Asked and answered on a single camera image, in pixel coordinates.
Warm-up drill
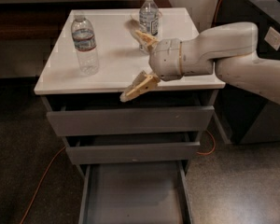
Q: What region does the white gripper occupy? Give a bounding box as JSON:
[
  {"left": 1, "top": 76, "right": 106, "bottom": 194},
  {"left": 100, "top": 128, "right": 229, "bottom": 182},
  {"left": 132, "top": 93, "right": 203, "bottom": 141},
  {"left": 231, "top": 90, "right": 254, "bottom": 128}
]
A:
[{"left": 120, "top": 30, "right": 182, "bottom": 103}]

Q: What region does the grey bottom drawer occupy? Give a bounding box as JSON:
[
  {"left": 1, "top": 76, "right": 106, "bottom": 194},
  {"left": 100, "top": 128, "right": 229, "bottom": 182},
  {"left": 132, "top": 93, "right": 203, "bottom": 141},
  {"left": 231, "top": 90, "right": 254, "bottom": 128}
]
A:
[{"left": 78, "top": 161, "right": 193, "bottom": 224}]

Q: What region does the grey drawer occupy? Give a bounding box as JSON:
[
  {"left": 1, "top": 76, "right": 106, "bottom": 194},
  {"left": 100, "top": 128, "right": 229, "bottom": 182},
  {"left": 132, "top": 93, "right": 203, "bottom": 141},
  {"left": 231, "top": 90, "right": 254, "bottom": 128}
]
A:
[
  {"left": 78, "top": 161, "right": 193, "bottom": 224},
  {"left": 66, "top": 132, "right": 200, "bottom": 164},
  {"left": 47, "top": 92, "right": 214, "bottom": 136}
]

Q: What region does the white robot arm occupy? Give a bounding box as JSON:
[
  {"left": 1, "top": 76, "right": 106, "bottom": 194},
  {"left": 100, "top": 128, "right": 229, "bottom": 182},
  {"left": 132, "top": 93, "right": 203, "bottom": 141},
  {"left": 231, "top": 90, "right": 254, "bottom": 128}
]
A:
[{"left": 120, "top": 22, "right": 280, "bottom": 105}]

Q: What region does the clear bottle white cap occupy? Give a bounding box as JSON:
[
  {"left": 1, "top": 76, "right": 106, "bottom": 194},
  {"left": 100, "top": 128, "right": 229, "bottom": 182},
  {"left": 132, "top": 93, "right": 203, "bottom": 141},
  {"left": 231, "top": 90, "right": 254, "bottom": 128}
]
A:
[{"left": 138, "top": 0, "right": 160, "bottom": 53}]

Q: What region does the clear bottle red-blue label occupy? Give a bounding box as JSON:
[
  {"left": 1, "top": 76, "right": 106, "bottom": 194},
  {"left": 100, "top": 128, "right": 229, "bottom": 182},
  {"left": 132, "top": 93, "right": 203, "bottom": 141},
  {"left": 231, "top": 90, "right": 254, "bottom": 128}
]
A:
[{"left": 71, "top": 15, "right": 99, "bottom": 75}]

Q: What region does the white-top grey drawer cabinet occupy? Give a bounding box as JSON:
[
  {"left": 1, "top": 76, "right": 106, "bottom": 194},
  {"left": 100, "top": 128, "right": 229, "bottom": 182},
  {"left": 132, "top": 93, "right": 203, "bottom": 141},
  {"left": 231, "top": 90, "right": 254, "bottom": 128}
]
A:
[{"left": 34, "top": 7, "right": 226, "bottom": 224}]

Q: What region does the grey middle drawer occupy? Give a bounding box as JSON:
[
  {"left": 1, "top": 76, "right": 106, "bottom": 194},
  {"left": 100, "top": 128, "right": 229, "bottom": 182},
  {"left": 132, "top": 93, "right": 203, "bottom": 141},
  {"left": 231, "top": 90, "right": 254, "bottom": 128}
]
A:
[{"left": 66, "top": 132, "right": 200, "bottom": 164}]

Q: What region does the grey top drawer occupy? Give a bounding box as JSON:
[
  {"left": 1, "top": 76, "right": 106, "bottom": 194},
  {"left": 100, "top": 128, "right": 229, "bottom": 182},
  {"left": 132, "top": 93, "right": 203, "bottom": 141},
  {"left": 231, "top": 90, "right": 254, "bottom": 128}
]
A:
[{"left": 47, "top": 92, "right": 214, "bottom": 136}]

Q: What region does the dark counter cabinet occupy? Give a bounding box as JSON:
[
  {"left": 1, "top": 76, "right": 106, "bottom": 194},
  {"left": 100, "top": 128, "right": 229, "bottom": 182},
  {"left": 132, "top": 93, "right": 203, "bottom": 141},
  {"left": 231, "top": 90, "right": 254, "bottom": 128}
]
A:
[{"left": 214, "top": 0, "right": 280, "bottom": 144}]

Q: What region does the dark wooden bench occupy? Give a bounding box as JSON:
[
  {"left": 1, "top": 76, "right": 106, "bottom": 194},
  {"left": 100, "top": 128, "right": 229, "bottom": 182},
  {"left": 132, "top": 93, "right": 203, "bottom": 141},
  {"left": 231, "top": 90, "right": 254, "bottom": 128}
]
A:
[{"left": 0, "top": 0, "right": 173, "bottom": 43}]

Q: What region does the orange power cable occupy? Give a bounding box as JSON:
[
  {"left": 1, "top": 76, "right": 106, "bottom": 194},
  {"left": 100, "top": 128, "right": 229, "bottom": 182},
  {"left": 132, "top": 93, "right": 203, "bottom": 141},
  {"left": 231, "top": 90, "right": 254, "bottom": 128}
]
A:
[{"left": 19, "top": 0, "right": 232, "bottom": 224}]

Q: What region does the white wall outlet plate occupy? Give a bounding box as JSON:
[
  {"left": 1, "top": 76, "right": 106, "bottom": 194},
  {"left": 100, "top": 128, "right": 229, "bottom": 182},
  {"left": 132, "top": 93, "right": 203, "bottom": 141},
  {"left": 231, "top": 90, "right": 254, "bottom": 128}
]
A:
[{"left": 264, "top": 27, "right": 280, "bottom": 50}]

